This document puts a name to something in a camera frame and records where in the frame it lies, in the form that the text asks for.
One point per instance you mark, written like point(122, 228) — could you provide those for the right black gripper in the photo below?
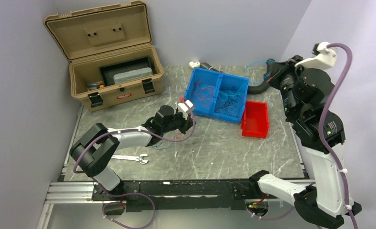
point(281, 68)

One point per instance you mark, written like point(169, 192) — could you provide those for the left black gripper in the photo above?
point(187, 123)

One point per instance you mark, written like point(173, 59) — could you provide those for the red plastic bin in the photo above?
point(255, 121)

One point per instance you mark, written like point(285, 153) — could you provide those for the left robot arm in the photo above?
point(94, 150)

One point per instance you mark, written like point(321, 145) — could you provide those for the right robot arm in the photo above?
point(304, 92)

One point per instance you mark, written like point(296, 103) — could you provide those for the blue double plastic bin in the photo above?
point(217, 95)

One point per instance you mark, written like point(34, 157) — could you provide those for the silver open-end wrench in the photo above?
point(141, 158)

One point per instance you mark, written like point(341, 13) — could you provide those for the white pipe fitting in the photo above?
point(193, 65)

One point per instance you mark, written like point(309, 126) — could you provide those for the small grey motor part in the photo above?
point(208, 67)

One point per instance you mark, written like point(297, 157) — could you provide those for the grey case in toolbox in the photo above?
point(132, 75)

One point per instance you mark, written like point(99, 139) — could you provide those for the black tray in toolbox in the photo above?
point(107, 72)

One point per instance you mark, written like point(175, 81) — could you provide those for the yellow black tool in toolbox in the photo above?
point(95, 85)

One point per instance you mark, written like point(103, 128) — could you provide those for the tan plastic toolbox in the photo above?
point(96, 37)

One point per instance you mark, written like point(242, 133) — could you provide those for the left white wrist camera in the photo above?
point(186, 107)

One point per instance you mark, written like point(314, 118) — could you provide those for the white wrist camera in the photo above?
point(324, 57)
point(186, 107)

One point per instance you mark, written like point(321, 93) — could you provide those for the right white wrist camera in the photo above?
point(324, 57)

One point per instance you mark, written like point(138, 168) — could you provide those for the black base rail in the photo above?
point(140, 195)

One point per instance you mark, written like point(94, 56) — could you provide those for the aluminium frame rail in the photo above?
point(69, 193)

